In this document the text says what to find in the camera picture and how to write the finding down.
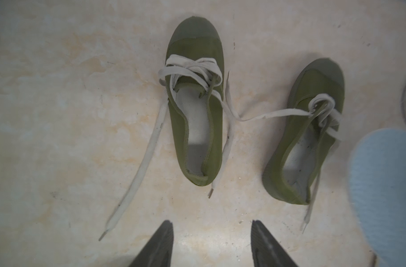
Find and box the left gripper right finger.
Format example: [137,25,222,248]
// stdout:
[251,220,297,267]

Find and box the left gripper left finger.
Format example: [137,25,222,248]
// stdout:
[129,220,174,267]

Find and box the olive green shoe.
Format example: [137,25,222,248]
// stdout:
[237,57,346,233]
[97,16,237,241]

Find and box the grey blue insole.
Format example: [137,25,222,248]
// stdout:
[349,129,406,267]

